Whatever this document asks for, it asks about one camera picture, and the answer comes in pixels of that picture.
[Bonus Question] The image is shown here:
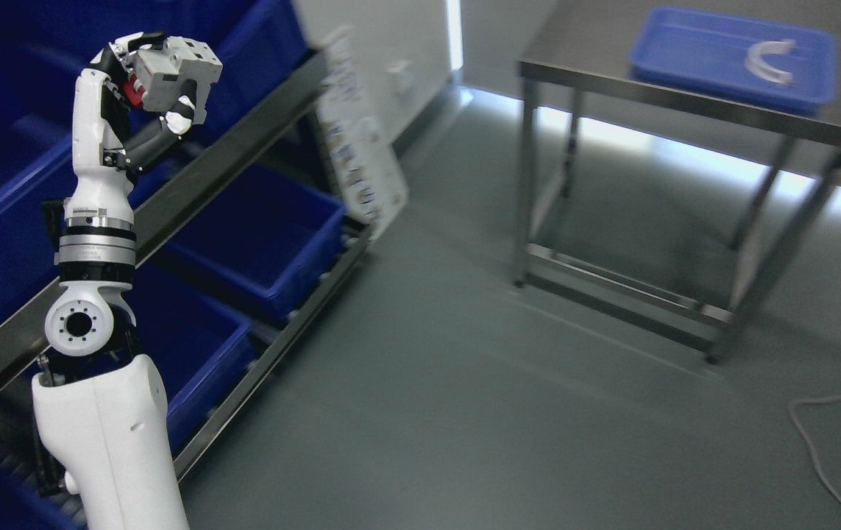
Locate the steel rack shelf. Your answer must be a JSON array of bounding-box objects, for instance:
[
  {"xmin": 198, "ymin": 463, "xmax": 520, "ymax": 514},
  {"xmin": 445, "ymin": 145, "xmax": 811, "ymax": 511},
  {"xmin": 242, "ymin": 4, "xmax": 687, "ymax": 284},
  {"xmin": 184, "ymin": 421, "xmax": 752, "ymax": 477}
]
[{"xmin": 0, "ymin": 48, "xmax": 373, "ymax": 516}]

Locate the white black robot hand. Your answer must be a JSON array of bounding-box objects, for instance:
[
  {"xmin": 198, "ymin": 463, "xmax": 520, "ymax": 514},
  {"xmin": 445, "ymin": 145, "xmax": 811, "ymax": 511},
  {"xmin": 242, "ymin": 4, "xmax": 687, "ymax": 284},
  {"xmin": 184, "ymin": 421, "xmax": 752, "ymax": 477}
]
[{"xmin": 63, "ymin": 32, "xmax": 201, "ymax": 229}]

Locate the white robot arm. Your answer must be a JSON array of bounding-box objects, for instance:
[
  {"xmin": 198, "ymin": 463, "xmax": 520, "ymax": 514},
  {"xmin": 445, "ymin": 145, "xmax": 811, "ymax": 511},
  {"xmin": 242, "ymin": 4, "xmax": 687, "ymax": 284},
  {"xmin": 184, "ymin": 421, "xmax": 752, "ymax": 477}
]
[{"xmin": 31, "ymin": 209, "xmax": 189, "ymax": 529}]

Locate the white sign board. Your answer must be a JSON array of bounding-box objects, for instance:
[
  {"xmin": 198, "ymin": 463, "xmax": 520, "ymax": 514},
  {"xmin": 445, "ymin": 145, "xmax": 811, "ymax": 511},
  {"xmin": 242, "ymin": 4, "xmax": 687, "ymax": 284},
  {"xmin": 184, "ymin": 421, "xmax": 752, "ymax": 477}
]
[{"xmin": 316, "ymin": 26, "xmax": 409, "ymax": 239}]

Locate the white cable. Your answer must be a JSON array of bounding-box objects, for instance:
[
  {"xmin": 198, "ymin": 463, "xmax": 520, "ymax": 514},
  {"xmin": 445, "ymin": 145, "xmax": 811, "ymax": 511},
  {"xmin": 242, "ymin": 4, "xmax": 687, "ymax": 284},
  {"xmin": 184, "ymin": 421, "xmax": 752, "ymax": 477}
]
[{"xmin": 788, "ymin": 395, "xmax": 841, "ymax": 530}]

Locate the blue bin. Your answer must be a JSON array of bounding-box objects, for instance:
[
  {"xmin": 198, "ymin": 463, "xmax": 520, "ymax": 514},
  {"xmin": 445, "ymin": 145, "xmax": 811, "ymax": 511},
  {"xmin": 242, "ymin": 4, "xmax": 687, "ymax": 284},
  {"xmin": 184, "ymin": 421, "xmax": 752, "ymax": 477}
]
[
  {"xmin": 152, "ymin": 166, "xmax": 347, "ymax": 323},
  {"xmin": 123, "ymin": 264, "xmax": 255, "ymax": 456},
  {"xmin": 0, "ymin": 1, "xmax": 308, "ymax": 323}
]

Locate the blue plastic tray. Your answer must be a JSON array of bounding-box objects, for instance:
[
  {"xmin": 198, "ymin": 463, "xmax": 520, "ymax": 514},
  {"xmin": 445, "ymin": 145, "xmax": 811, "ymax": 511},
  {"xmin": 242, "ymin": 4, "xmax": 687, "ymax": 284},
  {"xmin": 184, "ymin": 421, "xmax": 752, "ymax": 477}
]
[{"xmin": 628, "ymin": 6, "xmax": 840, "ymax": 116}]

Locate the white curved plastic bracket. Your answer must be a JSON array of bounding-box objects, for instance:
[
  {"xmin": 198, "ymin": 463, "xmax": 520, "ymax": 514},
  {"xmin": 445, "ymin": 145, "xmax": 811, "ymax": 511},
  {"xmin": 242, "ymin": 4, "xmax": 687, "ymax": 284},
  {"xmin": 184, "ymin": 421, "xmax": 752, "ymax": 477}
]
[{"xmin": 744, "ymin": 39, "xmax": 796, "ymax": 86}]

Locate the grey red circuit breaker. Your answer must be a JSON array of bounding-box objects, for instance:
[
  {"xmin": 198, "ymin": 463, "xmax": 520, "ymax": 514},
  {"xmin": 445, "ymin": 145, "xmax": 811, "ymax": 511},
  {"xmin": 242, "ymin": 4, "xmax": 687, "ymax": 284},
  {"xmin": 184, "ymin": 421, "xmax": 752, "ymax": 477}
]
[{"xmin": 123, "ymin": 34, "xmax": 223, "ymax": 124}]

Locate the stainless steel table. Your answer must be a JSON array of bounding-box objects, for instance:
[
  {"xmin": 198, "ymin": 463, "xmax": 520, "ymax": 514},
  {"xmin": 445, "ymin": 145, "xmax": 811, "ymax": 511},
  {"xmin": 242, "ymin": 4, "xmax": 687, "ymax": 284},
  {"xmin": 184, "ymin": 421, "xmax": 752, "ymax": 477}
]
[{"xmin": 511, "ymin": 1, "xmax": 841, "ymax": 364}]

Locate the blue bin upper left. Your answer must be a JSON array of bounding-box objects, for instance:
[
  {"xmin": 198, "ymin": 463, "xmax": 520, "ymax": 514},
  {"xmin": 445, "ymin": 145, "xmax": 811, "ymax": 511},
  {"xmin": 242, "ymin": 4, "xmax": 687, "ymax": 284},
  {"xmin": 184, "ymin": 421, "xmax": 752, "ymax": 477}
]
[{"xmin": 0, "ymin": 1, "xmax": 308, "ymax": 323}]

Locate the blue bin lower middle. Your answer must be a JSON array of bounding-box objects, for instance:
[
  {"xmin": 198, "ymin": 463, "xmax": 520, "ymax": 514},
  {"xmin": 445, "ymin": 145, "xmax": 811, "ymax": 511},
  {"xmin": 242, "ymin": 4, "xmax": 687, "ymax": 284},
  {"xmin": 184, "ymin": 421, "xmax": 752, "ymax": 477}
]
[{"xmin": 152, "ymin": 166, "xmax": 347, "ymax": 323}]

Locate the blue bin lower left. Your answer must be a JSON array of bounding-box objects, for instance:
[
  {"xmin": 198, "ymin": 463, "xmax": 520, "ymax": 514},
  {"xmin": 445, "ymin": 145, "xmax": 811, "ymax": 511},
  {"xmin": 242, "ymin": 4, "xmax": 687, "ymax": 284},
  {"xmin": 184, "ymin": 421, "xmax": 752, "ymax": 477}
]
[{"xmin": 123, "ymin": 264, "xmax": 255, "ymax": 456}]

